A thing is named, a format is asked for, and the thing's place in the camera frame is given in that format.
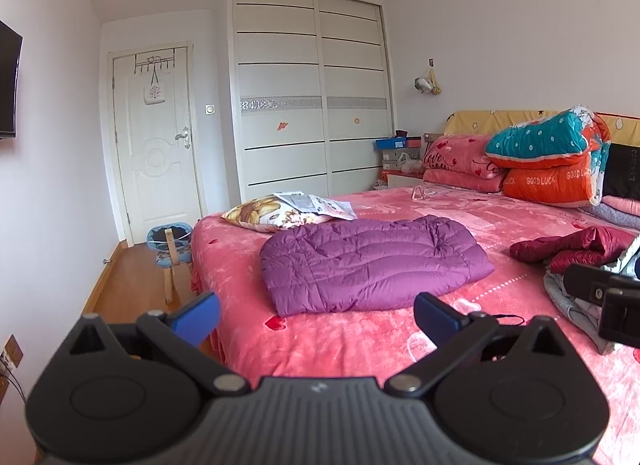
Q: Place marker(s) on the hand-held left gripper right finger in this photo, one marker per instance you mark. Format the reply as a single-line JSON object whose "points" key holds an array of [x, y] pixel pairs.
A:
{"points": [[435, 317]]}

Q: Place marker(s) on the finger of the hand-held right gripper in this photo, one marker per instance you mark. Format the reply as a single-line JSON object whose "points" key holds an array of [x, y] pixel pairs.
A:
{"points": [[585, 282]]}

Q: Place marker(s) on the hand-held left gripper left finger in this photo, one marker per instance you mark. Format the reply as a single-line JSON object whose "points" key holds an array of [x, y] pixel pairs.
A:
{"points": [[197, 316]]}

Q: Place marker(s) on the purple puffer jacket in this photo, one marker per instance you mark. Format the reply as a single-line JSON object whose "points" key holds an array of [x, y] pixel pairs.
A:
{"points": [[375, 265]]}

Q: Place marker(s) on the grey clothes pile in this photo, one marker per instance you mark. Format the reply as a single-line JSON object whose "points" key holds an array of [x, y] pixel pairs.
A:
{"points": [[575, 310]]}

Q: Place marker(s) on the folded pink and grey clothes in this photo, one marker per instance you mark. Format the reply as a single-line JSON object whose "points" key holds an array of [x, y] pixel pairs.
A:
{"points": [[617, 212]]}

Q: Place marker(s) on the dark red puffer jacket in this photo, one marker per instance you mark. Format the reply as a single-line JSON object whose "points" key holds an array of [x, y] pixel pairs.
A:
{"points": [[575, 247]]}

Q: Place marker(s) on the blue wooden child chair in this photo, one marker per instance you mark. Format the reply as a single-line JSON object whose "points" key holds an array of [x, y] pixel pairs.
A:
{"points": [[170, 245]]}

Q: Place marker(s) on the pink heart print bed blanket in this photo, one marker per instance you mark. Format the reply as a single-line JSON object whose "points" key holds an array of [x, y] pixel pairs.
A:
{"points": [[350, 340]]}

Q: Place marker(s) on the black cloth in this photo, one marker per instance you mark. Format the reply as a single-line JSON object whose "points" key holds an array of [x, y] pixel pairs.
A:
{"points": [[622, 172]]}

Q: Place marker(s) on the gold printed pillow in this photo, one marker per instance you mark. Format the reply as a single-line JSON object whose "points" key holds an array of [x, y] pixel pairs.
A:
{"points": [[260, 215]]}

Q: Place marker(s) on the clear plastic hanger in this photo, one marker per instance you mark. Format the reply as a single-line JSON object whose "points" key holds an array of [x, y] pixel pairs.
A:
{"points": [[430, 193]]}

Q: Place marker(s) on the teal and orange quilt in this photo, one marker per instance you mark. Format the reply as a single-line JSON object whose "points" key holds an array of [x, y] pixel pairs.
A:
{"points": [[545, 165]]}

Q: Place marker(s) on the white panel door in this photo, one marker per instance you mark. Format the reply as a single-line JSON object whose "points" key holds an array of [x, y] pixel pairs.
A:
{"points": [[157, 170]]}

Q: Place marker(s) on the folded pink heart blanket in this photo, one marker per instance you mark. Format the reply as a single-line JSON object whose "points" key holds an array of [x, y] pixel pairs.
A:
{"points": [[460, 160]]}

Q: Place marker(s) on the white printed paper sheets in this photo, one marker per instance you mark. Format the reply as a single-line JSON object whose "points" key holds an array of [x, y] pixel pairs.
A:
{"points": [[320, 205]]}

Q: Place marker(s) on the stack of shoe boxes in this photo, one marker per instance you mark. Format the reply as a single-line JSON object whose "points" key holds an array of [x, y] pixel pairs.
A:
{"points": [[397, 152]]}

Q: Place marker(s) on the yellow padded headboard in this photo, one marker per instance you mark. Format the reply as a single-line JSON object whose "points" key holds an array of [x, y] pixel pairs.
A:
{"points": [[470, 122]]}

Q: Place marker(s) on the white tote bag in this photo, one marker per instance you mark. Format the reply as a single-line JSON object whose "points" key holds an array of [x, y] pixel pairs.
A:
{"points": [[155, 92]]}

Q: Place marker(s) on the white sliding wardrobe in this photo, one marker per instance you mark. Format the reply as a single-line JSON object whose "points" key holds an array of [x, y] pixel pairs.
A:
{"points": [[310, 95]]}

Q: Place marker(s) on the black over-door hook rack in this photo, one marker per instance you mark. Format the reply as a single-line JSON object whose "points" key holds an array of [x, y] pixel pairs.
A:
{"points": [[152, 65]]}

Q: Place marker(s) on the brown wall socket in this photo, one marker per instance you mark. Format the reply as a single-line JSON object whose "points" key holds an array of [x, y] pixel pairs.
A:
{"points": [[11, 352]]}

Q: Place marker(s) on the white light switch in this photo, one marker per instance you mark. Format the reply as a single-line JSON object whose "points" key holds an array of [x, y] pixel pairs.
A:
{"points": [[210, 108]]}

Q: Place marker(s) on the black wall television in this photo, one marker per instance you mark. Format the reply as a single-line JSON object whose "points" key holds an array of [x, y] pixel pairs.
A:
{"points": [[7, 80]]}

